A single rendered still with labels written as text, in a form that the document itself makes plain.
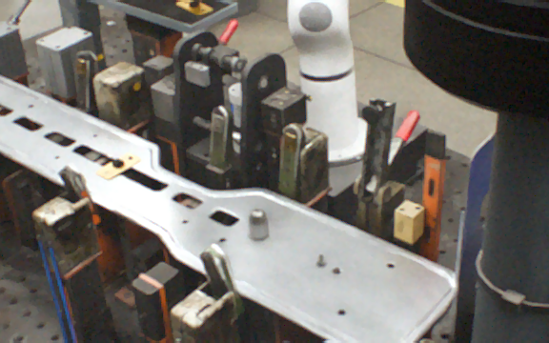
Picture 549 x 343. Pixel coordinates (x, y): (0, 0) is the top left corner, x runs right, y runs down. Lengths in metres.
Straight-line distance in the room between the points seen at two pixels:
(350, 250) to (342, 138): 0.59
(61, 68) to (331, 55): 0.56
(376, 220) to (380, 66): 2.68
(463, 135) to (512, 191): 3.35
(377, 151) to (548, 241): 1.14
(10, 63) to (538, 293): 1.93
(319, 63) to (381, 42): 2.47
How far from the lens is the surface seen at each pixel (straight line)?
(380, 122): 1.35
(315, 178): 1.54
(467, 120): 3.67
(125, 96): 1.76
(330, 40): 1.77
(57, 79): 1.89
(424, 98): 3.81
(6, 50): 2.10
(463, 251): 1.08
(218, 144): 1.59
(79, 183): 1.46
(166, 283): 1.36
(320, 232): 1.41
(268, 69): 1.55
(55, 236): 1.46
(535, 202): 0.22
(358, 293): 1.30
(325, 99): 1.87
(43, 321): 1.78
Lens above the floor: 1.88
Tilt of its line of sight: 35 degrees down
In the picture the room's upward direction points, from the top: 3 degrees counter-clockwise
